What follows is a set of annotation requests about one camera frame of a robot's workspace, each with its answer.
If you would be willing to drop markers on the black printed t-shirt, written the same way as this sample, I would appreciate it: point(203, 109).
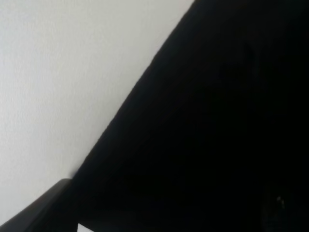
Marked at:
point(214, 137)

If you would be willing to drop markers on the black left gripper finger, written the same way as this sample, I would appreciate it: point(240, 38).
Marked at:
point(25, 219)

